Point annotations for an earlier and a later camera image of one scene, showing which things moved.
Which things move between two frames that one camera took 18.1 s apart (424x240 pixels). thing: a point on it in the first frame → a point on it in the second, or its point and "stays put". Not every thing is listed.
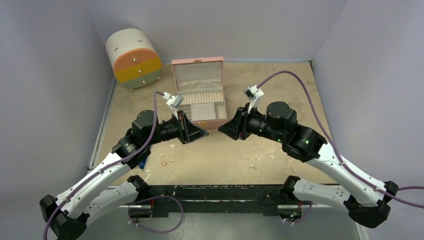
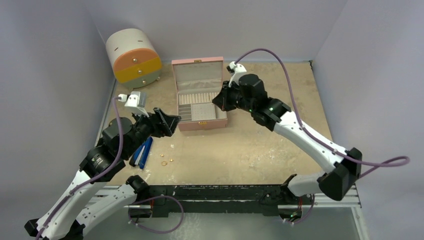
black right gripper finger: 233,127 → 221,100
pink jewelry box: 200,82 stays put
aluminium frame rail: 145,205 stays put
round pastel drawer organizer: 134,59 stays put
